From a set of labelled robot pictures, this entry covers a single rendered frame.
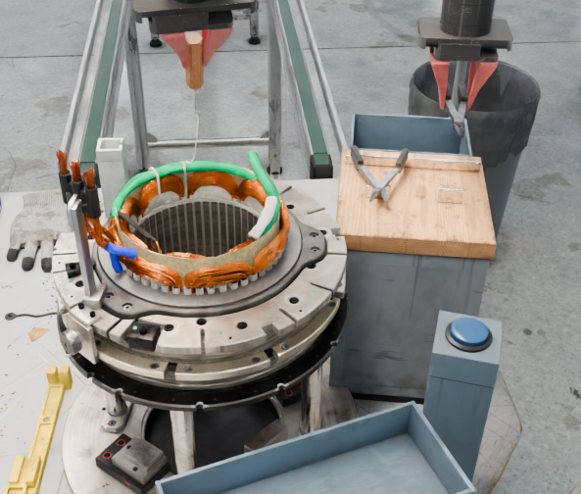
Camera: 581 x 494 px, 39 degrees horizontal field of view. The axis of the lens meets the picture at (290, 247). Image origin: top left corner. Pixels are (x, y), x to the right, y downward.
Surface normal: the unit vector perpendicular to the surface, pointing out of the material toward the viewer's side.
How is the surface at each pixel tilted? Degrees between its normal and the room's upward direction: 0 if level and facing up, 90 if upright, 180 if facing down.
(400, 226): 0
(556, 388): 0
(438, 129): 90
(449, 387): 90
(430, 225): 0
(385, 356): 90
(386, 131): 90
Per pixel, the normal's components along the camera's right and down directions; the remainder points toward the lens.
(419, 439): -0.93, 0.22
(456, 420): -0.25, 0.58
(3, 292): 0.01, -0.80
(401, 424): 0.38, 0.56
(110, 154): 0.07, 0.60
